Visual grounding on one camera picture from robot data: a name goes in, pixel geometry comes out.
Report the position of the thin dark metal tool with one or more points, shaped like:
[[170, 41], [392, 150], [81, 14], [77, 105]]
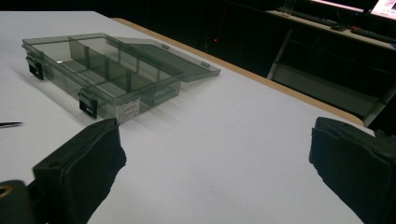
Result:
[[11, 124]]

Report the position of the clear grey plastic compartment box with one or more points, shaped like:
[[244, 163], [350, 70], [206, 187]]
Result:
[[106, 73]]

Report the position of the white desk with metal legs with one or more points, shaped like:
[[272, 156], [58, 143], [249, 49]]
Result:
[[327, 90]]

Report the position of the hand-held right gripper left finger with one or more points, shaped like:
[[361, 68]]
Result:
[[84, 168]]

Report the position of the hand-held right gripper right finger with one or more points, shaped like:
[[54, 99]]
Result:
[[355, 165]]

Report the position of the monitor screen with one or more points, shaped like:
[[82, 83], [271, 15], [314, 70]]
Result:
[[384, 8]]

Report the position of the dark keyboard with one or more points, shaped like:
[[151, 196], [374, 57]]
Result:
[[372, 34]]

